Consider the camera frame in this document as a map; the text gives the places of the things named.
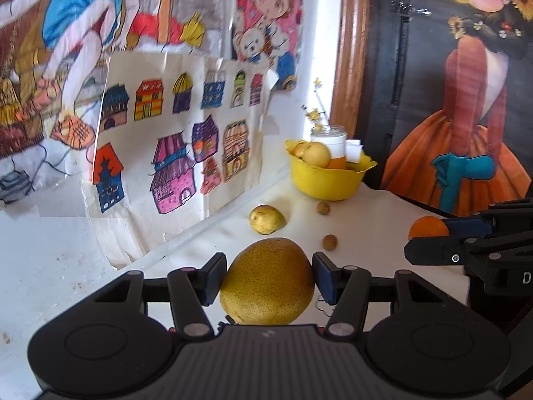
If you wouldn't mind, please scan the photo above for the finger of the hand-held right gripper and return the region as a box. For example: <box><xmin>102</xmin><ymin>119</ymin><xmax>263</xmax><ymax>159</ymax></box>
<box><xmin>441</xmin><ymin>198</ymin><xmax>533</xmax><ymax>238</ymax></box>
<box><xmin>405</xmin><ymin>233</ymin><xmax>533</xmax><ymax>266</ymax></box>

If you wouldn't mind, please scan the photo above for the small yellow pear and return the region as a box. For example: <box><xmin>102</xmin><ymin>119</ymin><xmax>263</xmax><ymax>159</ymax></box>
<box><xmin>249</xmin><ymin>204</ymin><xmax>287</xmax><ymax>235</ymax></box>

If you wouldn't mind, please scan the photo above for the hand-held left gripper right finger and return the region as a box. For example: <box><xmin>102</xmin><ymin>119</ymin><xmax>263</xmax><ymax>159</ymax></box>
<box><xmin>311</xmin><ymin>252</ymin><xmax>442</xmax><ymax>338</ymax></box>

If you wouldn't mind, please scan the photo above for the large yellow pear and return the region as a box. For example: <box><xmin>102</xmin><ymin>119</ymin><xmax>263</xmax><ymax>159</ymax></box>
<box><xmin>219</xmin><ymin>237</ymin><xmax>316</xmax><ymax>326</ymax></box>

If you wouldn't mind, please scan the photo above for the white jar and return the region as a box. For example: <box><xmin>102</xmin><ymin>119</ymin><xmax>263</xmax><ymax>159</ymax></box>
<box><xmin>310</xmin><ymin>125</ymin><xmax>348</xmax><ymax>159</ymax></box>

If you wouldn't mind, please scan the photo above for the orange dress girl poster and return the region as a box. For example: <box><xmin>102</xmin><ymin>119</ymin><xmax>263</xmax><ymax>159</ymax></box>
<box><xmin>381</xmin><ymin>0</ymin><xmax>533</xmax><ymax>217</ymax></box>

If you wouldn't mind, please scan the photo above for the orange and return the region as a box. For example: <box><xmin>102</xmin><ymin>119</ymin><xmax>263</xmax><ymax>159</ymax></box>
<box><xmin>408</xmin><ymin>215</ymin><xmax>451</xmax><ymax>241</ymax></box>

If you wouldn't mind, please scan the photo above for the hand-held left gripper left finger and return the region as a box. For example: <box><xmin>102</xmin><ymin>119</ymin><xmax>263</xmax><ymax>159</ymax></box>
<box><xmin>94</xmin><ymin>252</ymin><xmax>228</xmax><ymax>338</ymax></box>

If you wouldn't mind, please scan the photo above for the yellow plastic bowl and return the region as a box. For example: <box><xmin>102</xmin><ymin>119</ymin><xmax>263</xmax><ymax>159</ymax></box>
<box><xmin>285</xmin><ymin>139</ymin><xmax>378</xmax><ymax>201</ymax></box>

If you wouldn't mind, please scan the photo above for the colourful houses drawing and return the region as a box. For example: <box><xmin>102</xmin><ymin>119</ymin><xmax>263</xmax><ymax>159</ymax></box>
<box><xmin>81</xmin><ymin>52</ymin><xmax>279</xmax><ymax>269</ymax></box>

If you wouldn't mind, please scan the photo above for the yellow flower sprig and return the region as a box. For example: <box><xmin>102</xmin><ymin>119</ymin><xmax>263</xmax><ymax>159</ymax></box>
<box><xmin>302</xmin><ymin>77</ymin><xmax>330</xmax><ymax>132</ymax></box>

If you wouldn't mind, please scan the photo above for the wooden frame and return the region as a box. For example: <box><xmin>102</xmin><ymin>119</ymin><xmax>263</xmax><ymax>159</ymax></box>
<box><xmin>329</xmin><ymin>0</ymin><xmax>372</xmax><ymax>142</ymax></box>

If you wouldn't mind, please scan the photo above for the white paper roll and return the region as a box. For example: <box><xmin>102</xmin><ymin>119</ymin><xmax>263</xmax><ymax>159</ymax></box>
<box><xmin>345</xmin><ymin>138</ymin><xmax>364</xmax><ymax>163</ymax></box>

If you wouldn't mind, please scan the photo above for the girl with bear drawing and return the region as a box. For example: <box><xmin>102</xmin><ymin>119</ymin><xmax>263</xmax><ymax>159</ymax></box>
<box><xmin>231</xmin><ymin>0</ymin><xmax>311</xmax><ymax>92</ymax></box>

